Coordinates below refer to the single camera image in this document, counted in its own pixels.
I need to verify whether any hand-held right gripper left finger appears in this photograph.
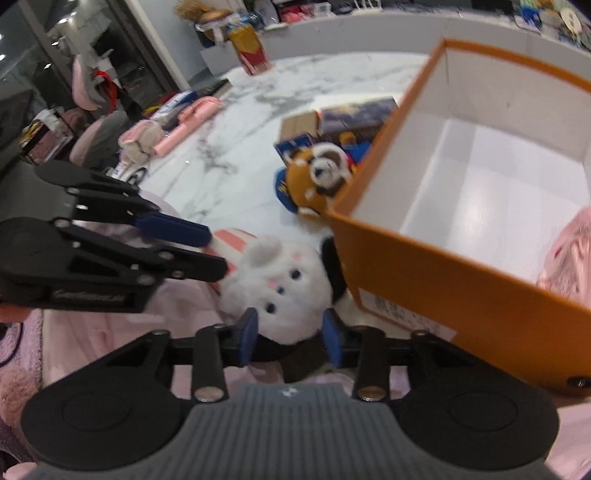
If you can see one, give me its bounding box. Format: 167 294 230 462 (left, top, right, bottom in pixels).
106 307 259 402

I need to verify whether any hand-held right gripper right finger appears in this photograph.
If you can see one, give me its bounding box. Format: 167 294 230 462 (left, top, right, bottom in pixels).
322 308 469 402

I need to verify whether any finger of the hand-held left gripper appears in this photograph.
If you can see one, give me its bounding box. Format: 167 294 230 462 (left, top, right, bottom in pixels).
34 161 214 247
52 219 230 284

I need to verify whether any white bunny plush toy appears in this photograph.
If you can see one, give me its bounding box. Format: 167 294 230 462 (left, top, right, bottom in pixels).
218 234 337 347

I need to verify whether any orange cardboard box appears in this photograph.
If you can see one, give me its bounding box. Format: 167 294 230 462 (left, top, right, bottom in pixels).
327 38 591 398

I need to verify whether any pink striped cloth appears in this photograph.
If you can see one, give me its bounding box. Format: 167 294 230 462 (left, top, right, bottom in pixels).
201 226 262 296

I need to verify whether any person's pink robe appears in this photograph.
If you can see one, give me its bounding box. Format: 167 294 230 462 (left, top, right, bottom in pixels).
0 203 591 480

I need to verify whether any pink white plush toy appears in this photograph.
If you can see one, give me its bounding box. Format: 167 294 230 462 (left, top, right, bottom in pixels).
117 119 166 168

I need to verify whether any pink pencil case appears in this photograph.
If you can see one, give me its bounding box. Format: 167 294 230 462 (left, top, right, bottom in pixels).
154 96 225 158

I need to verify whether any blue cap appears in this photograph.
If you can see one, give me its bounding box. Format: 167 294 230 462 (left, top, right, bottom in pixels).
274 167 303 214

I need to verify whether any grey chair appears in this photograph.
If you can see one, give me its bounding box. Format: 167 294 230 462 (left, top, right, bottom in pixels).
69 110 131 172

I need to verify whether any blue and white box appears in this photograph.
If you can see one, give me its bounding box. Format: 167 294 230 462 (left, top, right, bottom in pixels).
147 89 199 119

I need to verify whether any red panda plush toy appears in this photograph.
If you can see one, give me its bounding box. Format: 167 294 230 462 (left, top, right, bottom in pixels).
283 142 358 219

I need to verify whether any black keyboard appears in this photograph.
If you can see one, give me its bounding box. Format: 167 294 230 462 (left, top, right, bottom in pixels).
198 78 232 100

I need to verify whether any small brown cardboard box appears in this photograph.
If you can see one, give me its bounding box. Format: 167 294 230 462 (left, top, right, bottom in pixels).
280 111 321 142

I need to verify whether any dark blue printed box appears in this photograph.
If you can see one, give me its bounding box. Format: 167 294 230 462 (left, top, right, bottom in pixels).
273 96 400 168

